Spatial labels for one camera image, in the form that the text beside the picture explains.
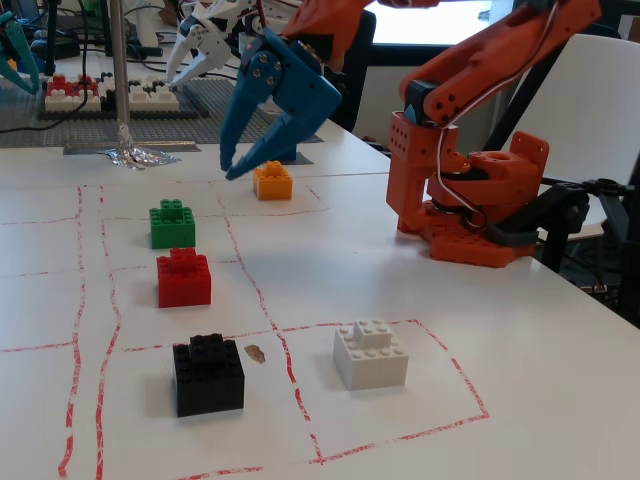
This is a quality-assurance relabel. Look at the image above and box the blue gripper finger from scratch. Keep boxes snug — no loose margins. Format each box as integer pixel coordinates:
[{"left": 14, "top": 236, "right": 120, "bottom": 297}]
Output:
[
  {"left": 218, "top": 48, "right": 282, "bottom": 172},
  {"left": 225, "top": 107, "right": 330, "bottom": 182}
]

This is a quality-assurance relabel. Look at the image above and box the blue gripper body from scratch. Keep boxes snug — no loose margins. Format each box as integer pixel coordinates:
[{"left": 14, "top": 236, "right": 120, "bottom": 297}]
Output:
[{"left": 262, "top": 27, "right": 344, "bottom": 124}]

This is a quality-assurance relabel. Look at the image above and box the yellow brick block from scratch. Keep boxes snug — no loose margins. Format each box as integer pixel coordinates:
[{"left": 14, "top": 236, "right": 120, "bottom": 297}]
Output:
[{"left": 252, "top": 159, "right": 295, "bottom": 202}]

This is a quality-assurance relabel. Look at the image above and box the small green brick block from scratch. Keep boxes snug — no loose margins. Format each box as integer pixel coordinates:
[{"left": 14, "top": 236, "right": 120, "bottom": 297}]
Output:
[{"left": 148, "top": 198, "right": 197, "bottom": 250}]

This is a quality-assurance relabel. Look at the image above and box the red brick block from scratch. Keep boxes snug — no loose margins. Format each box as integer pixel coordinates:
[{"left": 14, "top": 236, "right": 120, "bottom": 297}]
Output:
[{"left": 156, "top": 247, "right": 213, "bottom": 309}]

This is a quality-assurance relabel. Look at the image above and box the white brick block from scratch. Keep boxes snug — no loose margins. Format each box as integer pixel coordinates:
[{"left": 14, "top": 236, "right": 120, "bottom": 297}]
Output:
[{"left": 332, "top": 319, "right": 410, "bottom": 390}]

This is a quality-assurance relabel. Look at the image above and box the black brick block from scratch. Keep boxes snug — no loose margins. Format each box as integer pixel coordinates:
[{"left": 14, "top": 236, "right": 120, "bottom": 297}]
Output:
[{"left": 172, "top": 332, "right": 246, "bottom": 419}]

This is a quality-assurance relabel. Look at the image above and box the person in dark shirt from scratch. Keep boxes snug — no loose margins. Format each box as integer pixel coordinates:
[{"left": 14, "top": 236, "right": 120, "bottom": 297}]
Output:
[{"left": 327, "top": 9, "right": 376, "bottom": 134}]

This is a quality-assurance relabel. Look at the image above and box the crumpled aluminium foil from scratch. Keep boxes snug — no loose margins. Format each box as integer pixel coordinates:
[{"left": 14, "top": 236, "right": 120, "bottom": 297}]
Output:
[{"left": 102, "top": 122, "right": 180, "bottom": 172}]

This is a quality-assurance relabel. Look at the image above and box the metal pole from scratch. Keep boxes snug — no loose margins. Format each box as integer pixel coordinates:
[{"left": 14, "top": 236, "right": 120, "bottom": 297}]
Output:
[{"left": 110, "top": 0, "right": 132, "bottom": 127}]

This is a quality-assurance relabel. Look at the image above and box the long grey tape strip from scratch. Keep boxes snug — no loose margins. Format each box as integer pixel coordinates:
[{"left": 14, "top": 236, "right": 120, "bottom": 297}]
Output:
[{"left": 63, "top": 141, "right": 197, "bottom": 156}]

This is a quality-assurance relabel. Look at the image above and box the multicolour brick assembly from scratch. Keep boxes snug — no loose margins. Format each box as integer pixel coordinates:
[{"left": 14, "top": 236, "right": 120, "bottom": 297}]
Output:
[{"left": 39, "top": 72, "right": 181, "bottom": 120}]

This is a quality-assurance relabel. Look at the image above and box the grey studded baseplate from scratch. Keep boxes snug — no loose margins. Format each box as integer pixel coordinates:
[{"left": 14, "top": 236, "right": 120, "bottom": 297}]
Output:
[{"left": 0, "top": 74, "right": 324, "bottom": 149}]

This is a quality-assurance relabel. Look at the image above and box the black diagonal stand pole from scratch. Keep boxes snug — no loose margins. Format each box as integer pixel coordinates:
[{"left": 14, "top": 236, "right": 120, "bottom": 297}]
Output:
[{"left": 497, "top": 44, "right": 571, "bottom": 146}]

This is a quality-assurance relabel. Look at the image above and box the black table clamp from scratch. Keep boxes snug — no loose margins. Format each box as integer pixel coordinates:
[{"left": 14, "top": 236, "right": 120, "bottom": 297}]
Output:
[{"left": 487, "top": 179, "right": 591, "bottom": 250}]

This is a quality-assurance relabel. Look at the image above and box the white chair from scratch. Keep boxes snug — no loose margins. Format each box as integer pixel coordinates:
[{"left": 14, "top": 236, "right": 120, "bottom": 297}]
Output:
[{"left": 499, "top": 32, "right": 640, "bottom": 241}]

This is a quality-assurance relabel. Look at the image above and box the black tripod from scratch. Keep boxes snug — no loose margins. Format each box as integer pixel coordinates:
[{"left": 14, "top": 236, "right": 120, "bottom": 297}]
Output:
[{"left": 584, "top": 177, "right": 640, "bottom": 306}]

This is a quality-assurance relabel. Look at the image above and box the white red black cable bundle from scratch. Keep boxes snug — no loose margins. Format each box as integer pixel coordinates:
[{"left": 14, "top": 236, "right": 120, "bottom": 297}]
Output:
[{"left": 434, "top": 0, "right": 569, "bottom": 232}]

